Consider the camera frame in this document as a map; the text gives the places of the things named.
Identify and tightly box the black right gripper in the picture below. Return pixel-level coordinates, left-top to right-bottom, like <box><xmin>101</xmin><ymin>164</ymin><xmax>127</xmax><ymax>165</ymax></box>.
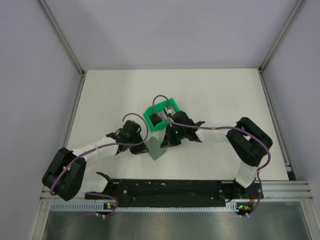
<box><xmin>161</xmin><ymin>124</ymin><xmax>187</xmax><ymax>149</ymax></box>

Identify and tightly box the sage green leather card holder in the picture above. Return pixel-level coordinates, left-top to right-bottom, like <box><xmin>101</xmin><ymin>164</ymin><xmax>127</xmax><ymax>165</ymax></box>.
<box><xmin>144</xmin><ymin>136</ymin><xmax>166</xmax><ymax>161</ymax></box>

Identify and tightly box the green plastic card bin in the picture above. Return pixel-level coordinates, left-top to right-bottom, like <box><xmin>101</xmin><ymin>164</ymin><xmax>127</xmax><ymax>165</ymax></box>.
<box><xmin>143</xmin><ymin>98</ymin><xmax>180</xmax><ymax>132</ymax></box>

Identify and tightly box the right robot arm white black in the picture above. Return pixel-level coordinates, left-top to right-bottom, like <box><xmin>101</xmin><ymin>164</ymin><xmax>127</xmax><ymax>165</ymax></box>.
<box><xmin>160</xmin><ymin>111</ymin><xmax>273</xmax><ymax>200</ymax></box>

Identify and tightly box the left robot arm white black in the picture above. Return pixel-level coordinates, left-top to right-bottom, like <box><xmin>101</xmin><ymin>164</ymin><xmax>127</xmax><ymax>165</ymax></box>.
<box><xmin>42</xmin><ymin>120</ymin><xmax>147</xmax><ymax>201</ymax></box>

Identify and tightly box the stack of cards in bin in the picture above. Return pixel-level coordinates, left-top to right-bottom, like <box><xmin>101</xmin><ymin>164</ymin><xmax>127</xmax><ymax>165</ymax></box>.
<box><xmin>159</xmin><ymin>107</ymin><xmax>173</xmax><ymax>121</ymax></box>

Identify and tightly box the metal sheet panel front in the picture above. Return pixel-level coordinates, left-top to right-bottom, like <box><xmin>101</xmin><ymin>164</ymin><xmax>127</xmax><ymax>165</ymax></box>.
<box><xmin>42</xmin><ymin>202</ymin><xmax>311</xmax><ymax>240</ymax></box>

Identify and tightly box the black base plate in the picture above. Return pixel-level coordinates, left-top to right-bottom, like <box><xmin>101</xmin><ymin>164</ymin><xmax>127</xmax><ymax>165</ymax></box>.
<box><xmin>84</xmin><ymin>177</ymin><xmax>262</xmax><ymax>208</ymax></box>

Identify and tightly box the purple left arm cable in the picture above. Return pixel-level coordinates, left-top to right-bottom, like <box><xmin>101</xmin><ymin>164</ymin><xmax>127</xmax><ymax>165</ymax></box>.
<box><xmin>49</xmin><ymin>113</ymin><xmax>149</xmax><ymax>218</ymax></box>

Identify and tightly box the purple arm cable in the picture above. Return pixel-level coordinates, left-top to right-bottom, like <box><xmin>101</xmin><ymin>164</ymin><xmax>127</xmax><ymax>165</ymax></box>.
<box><xmin>152</xmin><ymin>94</ymin><xmax>272</xmax><ymax>217</ymax></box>
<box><xmin>49</xmin><ymin>113</ymin><xmax>149</xmax><ymax>218</ymax></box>

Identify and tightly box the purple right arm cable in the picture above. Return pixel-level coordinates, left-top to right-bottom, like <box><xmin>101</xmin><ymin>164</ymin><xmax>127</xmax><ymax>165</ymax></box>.
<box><xmin>152</xmin><ymin>94</ymin><xmax>272</xmax><ymax>217</ymax></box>

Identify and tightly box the white slotted cable duct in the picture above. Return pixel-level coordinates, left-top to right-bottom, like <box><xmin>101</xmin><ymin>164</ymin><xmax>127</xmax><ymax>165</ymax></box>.
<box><xmin>50</xmin><ymin>202</ymin><xmax>240</xmax><ymax>213</ymax></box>

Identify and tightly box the aluminium frame rail front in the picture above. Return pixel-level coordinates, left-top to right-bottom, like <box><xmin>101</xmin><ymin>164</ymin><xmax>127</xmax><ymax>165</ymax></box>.
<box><xmin>39</xmin><ymin>180</ymin><xmax>314</xmax><ymax>202</ymax></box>

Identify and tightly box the aluminium frame post left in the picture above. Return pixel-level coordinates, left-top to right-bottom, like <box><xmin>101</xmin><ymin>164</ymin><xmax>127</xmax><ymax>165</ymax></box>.
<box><xmin>37</xmin><ymin>0</ymin><xmax>87</xmax><ymax>76</ymax></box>

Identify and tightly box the aluminium frame post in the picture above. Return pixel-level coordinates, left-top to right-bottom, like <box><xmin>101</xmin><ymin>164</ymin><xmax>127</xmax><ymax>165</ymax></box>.
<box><xmin>259</xmin><ymin>0</ymin><xmax>307</xmax><ymax>73</ymax></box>
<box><xmin>37</xmin><ymin>0</ymin><xmax>87</xmax><ymax>76</ymax></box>

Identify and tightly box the aluminium frame post right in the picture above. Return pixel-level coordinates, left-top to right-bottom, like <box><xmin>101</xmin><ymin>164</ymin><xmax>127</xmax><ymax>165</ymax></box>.
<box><xmin>259</xmin><ymin>0</ymin><xmax>307</xmax><ymax>73</ymax></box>

